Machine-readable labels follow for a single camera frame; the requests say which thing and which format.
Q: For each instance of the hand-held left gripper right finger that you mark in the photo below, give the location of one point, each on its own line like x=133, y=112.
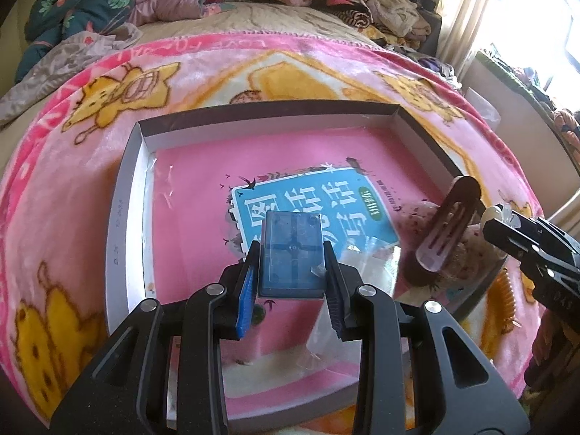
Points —
x=335, y=299

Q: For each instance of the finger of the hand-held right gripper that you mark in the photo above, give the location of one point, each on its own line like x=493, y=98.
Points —
x=555, y=240
x=521, y=249

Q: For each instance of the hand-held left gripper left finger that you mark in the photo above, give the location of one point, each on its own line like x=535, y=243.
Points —
x=247, y=299

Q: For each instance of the clear packet with earring card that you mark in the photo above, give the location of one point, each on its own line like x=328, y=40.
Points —
x=335, y=326

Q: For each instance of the small blue plastic box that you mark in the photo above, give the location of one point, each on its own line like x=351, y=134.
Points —
x=292, y=253

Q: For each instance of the brown hair clip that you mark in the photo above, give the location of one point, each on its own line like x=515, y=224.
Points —
x=446, y=231

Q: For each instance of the speckled white hair claw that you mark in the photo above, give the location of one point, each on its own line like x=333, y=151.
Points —
x=419, y=217

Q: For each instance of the grey shallow cardboard box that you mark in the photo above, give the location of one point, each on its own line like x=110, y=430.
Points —
x=122, y=217

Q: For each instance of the white side cabinet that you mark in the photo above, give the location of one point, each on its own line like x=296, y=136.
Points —
x=516, y=131

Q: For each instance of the clear plastic bag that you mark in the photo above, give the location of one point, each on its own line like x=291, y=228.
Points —
x=482, y=108

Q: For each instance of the pink printed blanket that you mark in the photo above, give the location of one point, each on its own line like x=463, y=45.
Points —
x=68, y=190

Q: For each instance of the cream curtain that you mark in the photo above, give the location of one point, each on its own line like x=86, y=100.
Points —
x=466, y=18

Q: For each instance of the pile of mixed clothes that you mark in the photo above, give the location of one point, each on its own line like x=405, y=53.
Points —
x=380, y=4

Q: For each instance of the grey purple floral blanket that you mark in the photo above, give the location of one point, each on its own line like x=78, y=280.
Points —
x=59, y=59

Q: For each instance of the dark floral quilt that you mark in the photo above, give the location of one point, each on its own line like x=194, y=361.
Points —
x=68, y=4

